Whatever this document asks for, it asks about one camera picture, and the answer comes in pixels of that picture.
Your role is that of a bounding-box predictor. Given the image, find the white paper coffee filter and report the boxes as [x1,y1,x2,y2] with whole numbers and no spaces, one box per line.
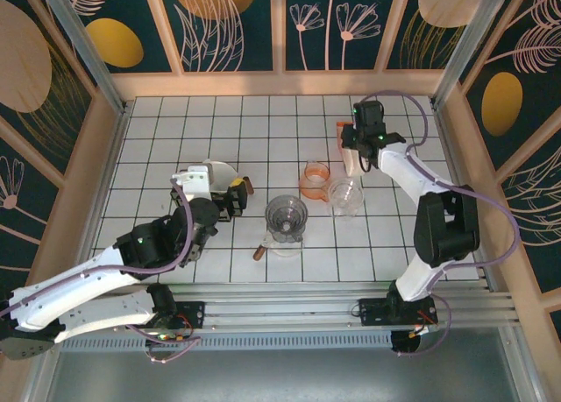
[202,159,238,193]

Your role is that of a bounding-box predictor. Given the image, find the grey plastic coffee dripper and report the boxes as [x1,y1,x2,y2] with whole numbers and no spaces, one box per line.
[264,194,309,245]

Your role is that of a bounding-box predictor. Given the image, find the clear glass server wooden handle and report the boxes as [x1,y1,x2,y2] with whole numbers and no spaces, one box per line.
[252,230,308,262]

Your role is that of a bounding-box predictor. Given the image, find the clear plastic cup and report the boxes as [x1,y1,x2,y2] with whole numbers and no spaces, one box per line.
[326,177,366,222]

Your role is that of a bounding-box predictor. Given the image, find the orange glass server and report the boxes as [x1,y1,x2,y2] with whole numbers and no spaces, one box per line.
[298,160,332,203]

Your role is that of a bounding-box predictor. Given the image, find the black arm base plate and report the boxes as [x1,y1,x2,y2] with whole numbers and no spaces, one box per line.
[173,300,207,329]
[358,297,395,325]

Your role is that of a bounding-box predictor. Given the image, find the base electronics with wires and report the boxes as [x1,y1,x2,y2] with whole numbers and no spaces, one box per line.
[391,325,439,357]
[146,329,196,349]

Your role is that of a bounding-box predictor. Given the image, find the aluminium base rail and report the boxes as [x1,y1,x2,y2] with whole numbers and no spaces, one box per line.
[43,281,518,333]

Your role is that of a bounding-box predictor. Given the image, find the aluminium frame post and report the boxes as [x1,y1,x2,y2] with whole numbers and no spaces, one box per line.
[34,0,132,116]
[430,0,534,112]

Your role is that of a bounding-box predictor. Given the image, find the perforated metal cable duct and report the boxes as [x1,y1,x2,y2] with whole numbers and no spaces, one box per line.
[56,330,395,353]

